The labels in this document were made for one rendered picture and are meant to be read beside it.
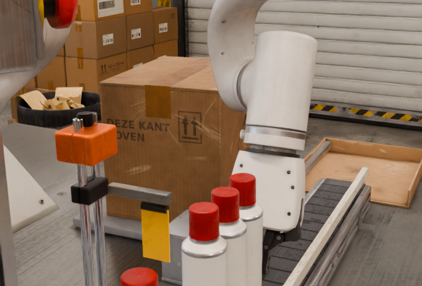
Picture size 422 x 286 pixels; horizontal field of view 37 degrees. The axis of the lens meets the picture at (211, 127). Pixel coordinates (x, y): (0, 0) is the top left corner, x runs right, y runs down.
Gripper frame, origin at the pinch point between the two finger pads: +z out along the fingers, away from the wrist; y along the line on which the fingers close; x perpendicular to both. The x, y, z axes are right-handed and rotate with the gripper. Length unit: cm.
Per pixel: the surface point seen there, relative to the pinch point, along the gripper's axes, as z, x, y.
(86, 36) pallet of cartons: -79, 261, -224
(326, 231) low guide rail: -4.1, 19.5, 4.4
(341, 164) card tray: -15, 75, -6
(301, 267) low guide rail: 0.4, 7.1, 4.3
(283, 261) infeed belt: 1.4, 14.7, -0.7
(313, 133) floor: -38, 381, -94
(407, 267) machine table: 0.8, 31.0, 16.4
